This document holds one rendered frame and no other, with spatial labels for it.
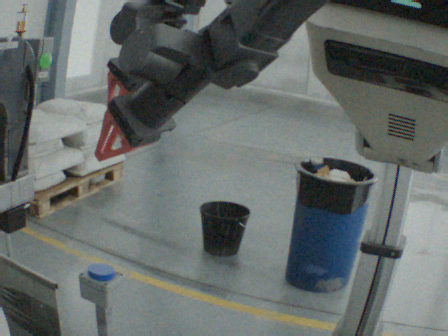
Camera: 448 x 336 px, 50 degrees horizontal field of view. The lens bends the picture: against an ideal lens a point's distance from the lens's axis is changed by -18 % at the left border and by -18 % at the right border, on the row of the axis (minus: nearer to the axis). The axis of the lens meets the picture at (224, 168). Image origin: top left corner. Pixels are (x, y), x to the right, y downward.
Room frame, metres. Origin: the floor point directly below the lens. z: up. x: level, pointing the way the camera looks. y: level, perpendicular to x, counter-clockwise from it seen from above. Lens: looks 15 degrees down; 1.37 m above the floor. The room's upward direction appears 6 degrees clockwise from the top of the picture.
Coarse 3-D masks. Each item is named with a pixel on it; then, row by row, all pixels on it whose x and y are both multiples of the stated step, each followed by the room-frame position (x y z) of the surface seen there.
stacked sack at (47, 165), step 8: (56, 152) 3.56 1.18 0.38; (64, 152) 3.59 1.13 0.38; (72, 152) 3.65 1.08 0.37; (80, 152) 3.71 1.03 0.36; (32, 160) 3.30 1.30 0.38; (40, 160) 3.36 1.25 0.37; (48, 160) 3.39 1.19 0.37; (56, 160) 3.43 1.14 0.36; (64, 160) 3.52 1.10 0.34; (72, 160) 3.60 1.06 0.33; (80, 160) 3.72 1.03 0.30; (32, 168) 3.23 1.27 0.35; (40, 168) 3.24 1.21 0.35; (48, 168) 3.31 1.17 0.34; (56, 168) 3.42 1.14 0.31; (64, 168) 3.51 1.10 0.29; (40, 176) 3.22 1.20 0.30; (48, 176) 3.34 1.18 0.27
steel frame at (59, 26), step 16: (64, 0) 6.39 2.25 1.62; (48, 16) 6.40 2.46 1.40; (64, 16) 6.24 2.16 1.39; (192, 16) 9.38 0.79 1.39; (48, 32) 6.45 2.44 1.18; (64, 32) 6.29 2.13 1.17; (64, 48) 6.33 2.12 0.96; (64, 64) 6.38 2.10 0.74; (64, 80) 6.41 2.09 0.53; (48, 96) 6.42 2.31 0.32; (64, 96) 6.43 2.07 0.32
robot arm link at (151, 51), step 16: (144, 32) 0.62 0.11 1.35; (160, 32) 0.61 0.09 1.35; (176, 32) 0.63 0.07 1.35; (192, 32) 0.66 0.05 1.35; (208, 32) 0.69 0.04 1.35; (128, 48) 0.63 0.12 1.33; (144, 48) 0.61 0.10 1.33; (160, 48) 0.60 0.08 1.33; (176, 48) 0.62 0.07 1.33; (192, 48) 0.64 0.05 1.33; (208, 48) 0.67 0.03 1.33; (128, 64) 0.62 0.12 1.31; (144, 64) 0.61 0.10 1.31; (160, 64) 0.62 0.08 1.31; (176, 64) 0.64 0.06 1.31; (192, 64) 0.63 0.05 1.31; (208, 64) 0.65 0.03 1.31; (240, 64) 0.63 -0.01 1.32; (256, 64) 0.64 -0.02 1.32; (160, 80) 0.64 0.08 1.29; (208, 80) 0.64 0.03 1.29; (224, 80) 0.63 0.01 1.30; (240, 80) 0.64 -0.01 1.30
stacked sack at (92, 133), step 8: (88, 128) 3.93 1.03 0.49; (96, 128) 3.96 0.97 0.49; (112, 128) 4.14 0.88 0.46; (72, 136) 3.82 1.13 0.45; (80, 136) 3.80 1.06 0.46; (88, 136) 3.81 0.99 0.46; (96, 136) 3.91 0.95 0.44; (72, 144) 3.82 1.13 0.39; (80, 144) 3.79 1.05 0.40; (88, 144) 3.83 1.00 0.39
